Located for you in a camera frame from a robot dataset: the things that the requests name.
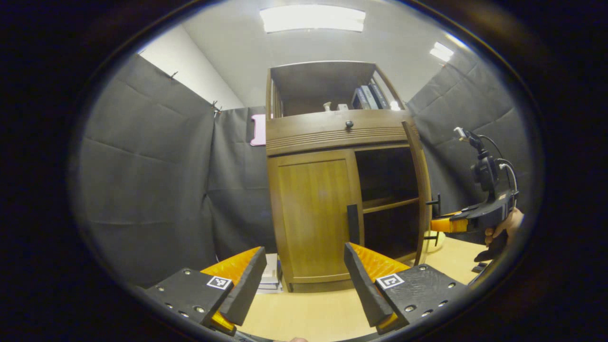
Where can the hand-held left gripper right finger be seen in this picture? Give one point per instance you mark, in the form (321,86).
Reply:
(363,285)

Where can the small ceiling light panel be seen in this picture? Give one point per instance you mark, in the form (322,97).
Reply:
(441,51)

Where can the wooden shoe cabinet door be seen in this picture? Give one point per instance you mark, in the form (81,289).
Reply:
(308,213)
(422,190)

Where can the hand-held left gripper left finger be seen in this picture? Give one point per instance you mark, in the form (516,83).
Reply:
(247,289)

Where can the dark blue book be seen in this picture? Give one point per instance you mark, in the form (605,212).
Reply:
(380,95)

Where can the large ceiling light panel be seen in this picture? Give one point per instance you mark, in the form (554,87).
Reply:
(313,19)

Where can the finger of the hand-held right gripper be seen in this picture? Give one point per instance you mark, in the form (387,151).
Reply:
(446,224)

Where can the small black block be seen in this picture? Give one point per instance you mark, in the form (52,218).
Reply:
(479,267)

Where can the stack of pale books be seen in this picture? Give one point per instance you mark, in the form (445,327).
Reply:
(271,273)

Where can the wooden cabinet shelf board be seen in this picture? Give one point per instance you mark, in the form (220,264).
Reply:
(389,205)

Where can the wooden double-door shoe cabinet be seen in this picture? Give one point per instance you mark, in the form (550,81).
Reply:
(323,132)

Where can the pale yellow plush toy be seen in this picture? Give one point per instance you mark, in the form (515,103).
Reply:
(441,240)

